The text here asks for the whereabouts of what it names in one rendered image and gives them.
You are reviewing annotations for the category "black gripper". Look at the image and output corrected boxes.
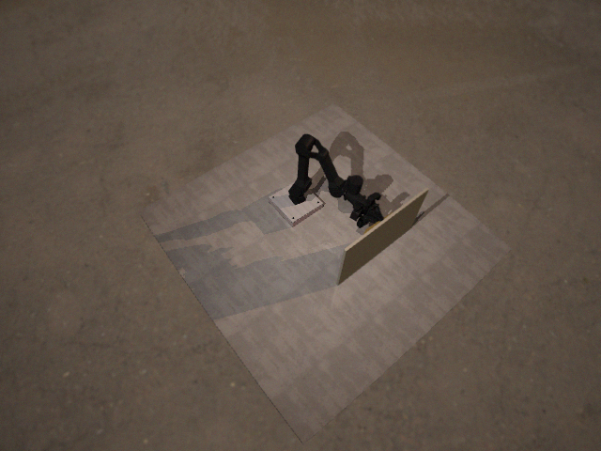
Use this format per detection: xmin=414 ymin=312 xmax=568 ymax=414
xmin=352 ymin=192 xmax=383 ymax=228

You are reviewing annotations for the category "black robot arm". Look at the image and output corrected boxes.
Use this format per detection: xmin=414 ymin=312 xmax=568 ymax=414
xmin=288 ymin=134 xmax=367 ymax=221

